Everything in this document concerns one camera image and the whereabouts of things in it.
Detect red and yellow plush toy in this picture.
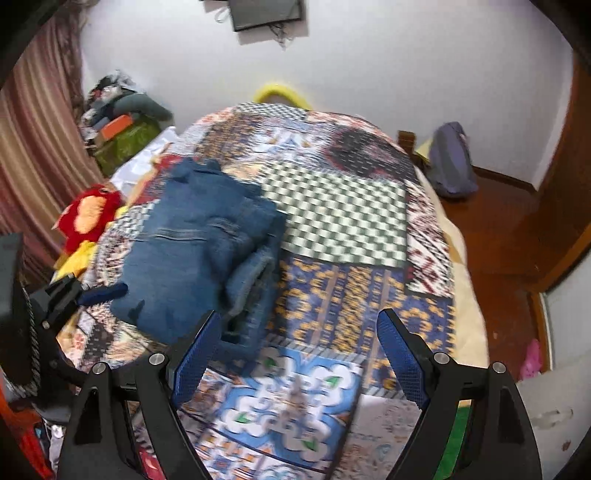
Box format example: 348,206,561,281
53,184,125,254

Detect yellow cloth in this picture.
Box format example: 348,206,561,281
54,205,130,280

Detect orange box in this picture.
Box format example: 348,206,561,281
102,114,136,140

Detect green patterned bag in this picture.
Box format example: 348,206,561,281
93,119,163,179

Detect cream bed sheet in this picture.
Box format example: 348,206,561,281
416,166,491,407

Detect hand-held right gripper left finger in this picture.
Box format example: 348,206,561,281
55,310,225,480

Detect pink object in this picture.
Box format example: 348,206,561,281
519,339,544,380

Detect grey-blue bag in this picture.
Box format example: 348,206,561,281
425,121,479,198

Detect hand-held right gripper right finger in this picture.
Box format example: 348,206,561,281
376,308,543,480

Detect wall-mounted black television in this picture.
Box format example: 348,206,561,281
228,0,306,33

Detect red object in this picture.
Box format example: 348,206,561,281
0,401,54,480

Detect white printed pillow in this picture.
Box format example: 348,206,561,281
110,127,186,197

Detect patchwork printed blanket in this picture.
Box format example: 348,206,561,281
55,102,459,480

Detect white cabinet with stickers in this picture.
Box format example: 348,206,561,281
512,360,588,480

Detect striped brown curtain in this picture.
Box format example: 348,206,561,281
0,18,108,282

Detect yellow curved object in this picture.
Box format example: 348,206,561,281
253,82,315,110

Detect brown wooden door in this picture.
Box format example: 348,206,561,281
529,60,591,296

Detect blue denim jacket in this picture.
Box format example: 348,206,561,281
111,159,288,358

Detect green cloth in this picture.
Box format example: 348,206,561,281
436,404,471,469

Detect pile of mixed clothes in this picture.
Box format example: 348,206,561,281
81,71,174,125

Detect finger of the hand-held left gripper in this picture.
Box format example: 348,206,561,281
44,274,129,325

